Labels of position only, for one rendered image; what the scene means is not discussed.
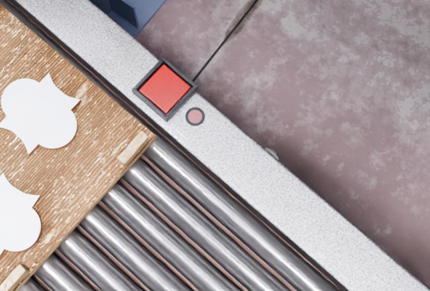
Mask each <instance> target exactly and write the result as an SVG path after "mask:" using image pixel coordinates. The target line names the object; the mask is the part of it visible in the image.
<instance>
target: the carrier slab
mask: <svg viewBox="0 0 430 291"><path fill-rule="evenodd" d="M48 73H50V75H51V78H52V81H53V83H54V85H55V86H56V87H57V88H58V89H59V90H60V91H62V92H63V93H64V94H65V95H67V96H69V97H72V98H76V99H80V100H81V103H80V104H79V105H78V106H77V107H76V108H75V109H74V110H73V111H72V112H73V113H74V115H75V117H76V119H77V124H78V130H77V134H76V137H75V138H74V140H73V141H72V142H71V144H69V145H68V146H66V147H65V148H62V149H59V150H49V149H46V148H44V147H42V146H39V147H38V148H37V149H36V150H35V151H34V152H33V153H32V154H31V155H30V156H29V155H28V151H27V149H26V146H25V144H24V143H23V141H22V140H21V139H20V138H18V137H17V136H16V135H15V134H14V133H12V132H10V131H8V130H4V129H0V176H1V175H2V174H3V173H4V174H5V175H6V177H7V179H8V181H9V182H10V183H11V185H12V186H13V187H15V188H16V189H18V190H20V191H21V192H23V193H26V194H31V195H40V196H41V198H40V199H39V201H38V203H37V204H36V205H35V207H34V210H35V211H36V212H37V213H38V215H39V216H40V219H41V221H42V233H41V236H40V238H39V240H38V242H37V243H36V244H35V245H34V246H33V247H32V248H30V249H28V250H26V251H22V252H11V251H8V250H6V251H5V252H4V253H3V255H2V257H1V258H0V285H1V284H2V283H3V281H4V280H5V279H6V278H7V277H8V276H9V274H10V273H11V272H12V271H13V270H14V269H15V268H16V266H18V265H19V264H24V265H25V266H27V267H28V268H29V269H30V273H29V274H28V275H27V276H26V277H25V278H24V279H23V280H22V281H21V282H20V283H19V284H18V285H17V286H16V287H15V288H14V290H13V291H18V290H19V289H20V288H21V287H22V286H23V285H24V284H25V282H26V281H27V280H28V279H29V278H30V277H31V276H32V275H33V274H34V273H35V272H36V270H37V269H38V268H39V267H40V266H41V265H42V264H43V263H44V262H45V261H46V260H47V259H48V257H49V256H50V255H51V254H52V253H53V252H54V251H55V249H56V248H57V247H58V246H59V245H60V244H61V243H62V242H63V241H64V240H65V239H66V238H67V237H68V235H69V234H70V233H71V232H72V231H73V230H74V228H75V227H76V226H77V225H78V224H79V223H80V222H81V221H82V220H83V219H84V218H85V217H86V215H87V214H88V213H89V212H90V211H91V210H92V209H93V207H94V206H96V204H98V202H99V201H100V200H101V199H102V198H103V197H104V196H105V195H106V193H107V192H108V191H109V190H110V189H111V188H112V187H113V186H114V185H115V184H116V183H117V182H118V180H119V179H120V178H121V177H122V176H123V175H124V173H125V172H126V171H127V170H128V169H129V168H130V167H131V166H132V165H133V164H134V163H135V162H136V161H137V159H138V158H139V157H140V156H141V155H142V154H143V152H144V151H145V150H146V149H147V148H148V147H149V146H150V145H151V144H152V143H153V142H154V141H155V139H156V135H155V134H154V133H153V132H151V131H150V130H149V129H148V128H146V127H145V126H144V125H143V124H142V123H141V122H139V121H138V120H137V119H136V118H135V117H133V115H131V114H130V113H129V112H128V111H126V110H125V109H124V108H123V107H122V106H121V105H120V104H118V103H117V102H116V101H115V100H113V99H112V98H111V97H110V96H109V95H108V94H107V93H105V92H104V91H103V90H101V89H100V88H99V87H98V86H97V85H96V84H95V83H93V82H92V81H91V80H90V79H89V78H87V77H86V76H85V75H84V74H83V73H82V72H80V71H79V70H78V69H77V68H76V67H75V66H74V65H72V64H71V63H70V62H68V61H67V60H66V59H65V58H64V57H63V56H62V55H60V54H59V53H58V52H57V51H55V50H54V49H53V48H52V47H51V46H50V45H49V44H47V43H46V42H45V41H43V40H42V39H41V38H40V37H39V36H38V35H37V34H35V33H34V32H33V31H32V30H30V29H29V28H28V27H27V26H26V25H25V24H24V23H22V22H21V21H20V20H19V19H18V18H16V16H14V15H13V14H12V13H10V12H9V11H8V10H7V9H6V8H5V7H4V6H2V5H1V4H0V123H1V122H2V121H3V120H4V119H5V118H6V117H7V116H6V115H5V113H4V111H3V108H2V106H1V98H2V95H3V92H4V90H5V89H6V87H7V86H8V85H9V84H11V83H12V82H14V81H16V80H18V79H32V80H35V81H37V82H38V83H39V82H40V81H41V80H42V79H43V78H44V77H45V76H46V75H47V74H48ZM140 131H143V132H144V133H145V134H146V135H147V136H148V139H149V141H148V143H147V144H146V145H145V146H144V147H143V149H142V150H141V151H140V152H139V153H138V154H137V155H136V156H135V157H134V158H133V160H132V161H131V162H130V163H129V164H128V165H127V166H126V167H124V166H122V165H121V164H120V163H119V162H118V160H117V159H116V158H117V156H119V155H120V154H121V153H122V152H123V151H124V150H125V149H126V148H127V146H128V145H129V143H130V142H131V141H132V140H133V139H134V138H135V137H136V136H137V134H138V133H139V132H140Z"/></svg>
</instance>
